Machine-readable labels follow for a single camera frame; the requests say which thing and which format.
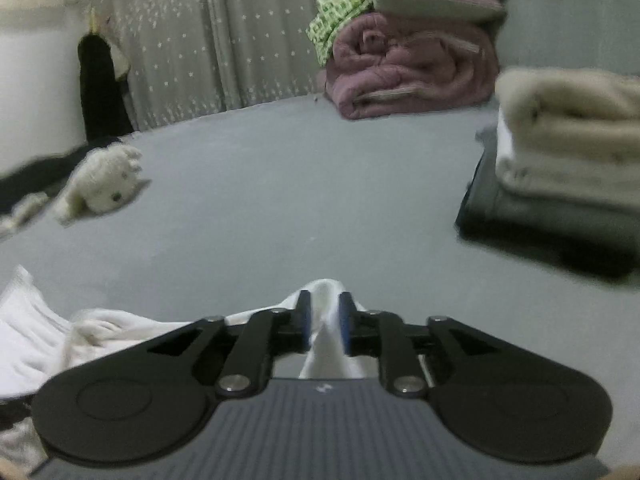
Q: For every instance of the hanging black garment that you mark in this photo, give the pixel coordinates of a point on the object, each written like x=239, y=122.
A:
x=100, y=90

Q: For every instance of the pink pillow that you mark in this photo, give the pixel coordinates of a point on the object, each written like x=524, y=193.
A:
x=440, y=2

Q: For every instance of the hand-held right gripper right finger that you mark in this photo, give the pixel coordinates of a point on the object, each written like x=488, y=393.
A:
x=345, y=320

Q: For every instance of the white garment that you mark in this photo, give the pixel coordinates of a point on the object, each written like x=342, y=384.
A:
x=30, y=330
x=550, y=180

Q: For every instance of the beige folded garment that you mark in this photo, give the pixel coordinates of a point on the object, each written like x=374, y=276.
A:
x=575, y=110

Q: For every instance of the white plush dog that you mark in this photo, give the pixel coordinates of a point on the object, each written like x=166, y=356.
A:
x=105, y=180

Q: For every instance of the pink quilt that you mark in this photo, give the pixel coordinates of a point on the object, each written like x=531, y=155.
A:
x=400, y=70

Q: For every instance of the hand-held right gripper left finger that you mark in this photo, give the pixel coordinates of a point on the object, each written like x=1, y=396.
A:
x=304, y=320

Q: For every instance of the white cloth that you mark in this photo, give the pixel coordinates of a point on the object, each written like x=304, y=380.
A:
x=25, y=210

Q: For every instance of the hanging beige garment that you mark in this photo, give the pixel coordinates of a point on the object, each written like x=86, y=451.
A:
x=120, y=60

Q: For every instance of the white folded garment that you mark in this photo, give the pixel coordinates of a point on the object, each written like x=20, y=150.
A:
x=550, y=180

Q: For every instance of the grey star curtain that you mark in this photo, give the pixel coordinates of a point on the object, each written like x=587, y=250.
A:
x=225, y=30

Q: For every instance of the green patterned cloth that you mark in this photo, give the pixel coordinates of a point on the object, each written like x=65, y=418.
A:
x=340, y=10

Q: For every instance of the dark folded clothes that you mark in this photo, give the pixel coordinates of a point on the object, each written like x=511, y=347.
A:
x=525, y=225

